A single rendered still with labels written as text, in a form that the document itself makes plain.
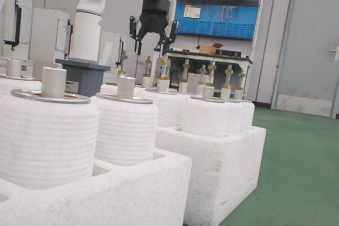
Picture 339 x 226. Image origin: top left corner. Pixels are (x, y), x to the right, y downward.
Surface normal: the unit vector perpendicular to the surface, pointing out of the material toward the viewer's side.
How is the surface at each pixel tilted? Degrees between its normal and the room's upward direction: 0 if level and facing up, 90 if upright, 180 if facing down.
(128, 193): 90
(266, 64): 90
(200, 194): 90
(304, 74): 90
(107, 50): 67
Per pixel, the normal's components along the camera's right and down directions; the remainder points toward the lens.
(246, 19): -0.35, 0.05
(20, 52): 0.93, 0.17
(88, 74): 0.38, 0.20
